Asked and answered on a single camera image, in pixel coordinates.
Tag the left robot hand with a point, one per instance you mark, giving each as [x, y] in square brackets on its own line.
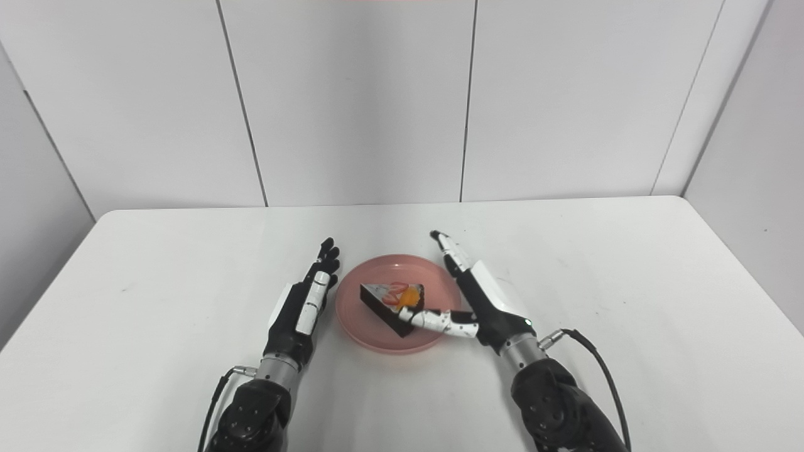
[301, 307]

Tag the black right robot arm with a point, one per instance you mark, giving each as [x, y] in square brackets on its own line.
[559, 402]

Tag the chocolate cake slice with fruit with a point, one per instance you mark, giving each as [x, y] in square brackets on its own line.
[392, 302]

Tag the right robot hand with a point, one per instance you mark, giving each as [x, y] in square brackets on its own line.
[483, 304]

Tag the pink round plate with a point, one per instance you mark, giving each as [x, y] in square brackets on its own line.
[433, 282]

